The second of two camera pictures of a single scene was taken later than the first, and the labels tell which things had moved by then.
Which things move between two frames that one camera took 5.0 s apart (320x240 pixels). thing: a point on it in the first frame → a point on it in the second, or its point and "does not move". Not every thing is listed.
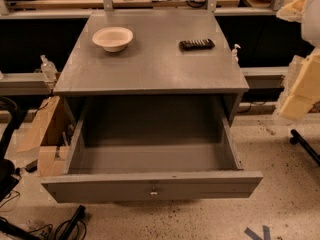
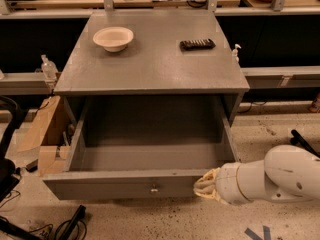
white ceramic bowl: [113, 39] does not move
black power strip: [75, 219] does not move
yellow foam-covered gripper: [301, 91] → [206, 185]
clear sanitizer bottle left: [48, 69] does not move
